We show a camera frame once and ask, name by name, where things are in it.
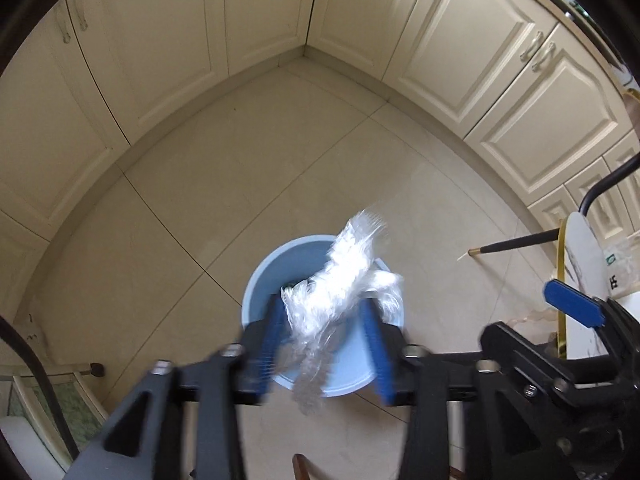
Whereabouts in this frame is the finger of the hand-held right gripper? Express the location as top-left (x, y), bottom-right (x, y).
top-left (480, 321), bottom-right (577, 402)
top-left (544, 280), bottom-right (640, 341)

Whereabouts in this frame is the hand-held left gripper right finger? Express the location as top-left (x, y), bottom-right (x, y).
top-left (357, 297), bottom-right (571, 480)

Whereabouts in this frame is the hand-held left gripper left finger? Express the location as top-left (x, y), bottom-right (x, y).
top-left (65, 294), bottom-right (288, 480)

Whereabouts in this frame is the blue plastic trash bin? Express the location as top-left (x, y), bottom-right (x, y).
top-left (241, 234), bottom-right (407, 398)

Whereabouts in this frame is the clear plastic wrap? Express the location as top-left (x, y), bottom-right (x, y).
top-left (281, 209), bottom-right (405, 417)

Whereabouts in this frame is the round white marble table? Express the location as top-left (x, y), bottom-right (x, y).
top-left (467, 212), bottom-right (613, 361)

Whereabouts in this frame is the clear plastic bag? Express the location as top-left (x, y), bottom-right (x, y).
top-left (600, 237), bottom-right (640, 301)

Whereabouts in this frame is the cream lower kitchen cabinet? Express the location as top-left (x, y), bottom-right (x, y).
top-left (0, 0), bottom-right (323, 331)
top-left (305, 0), bottom-right (640, 241)

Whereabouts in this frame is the green patterned cream frame panel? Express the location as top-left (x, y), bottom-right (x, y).
top-left (0, 360), bottom-right (108, 480)

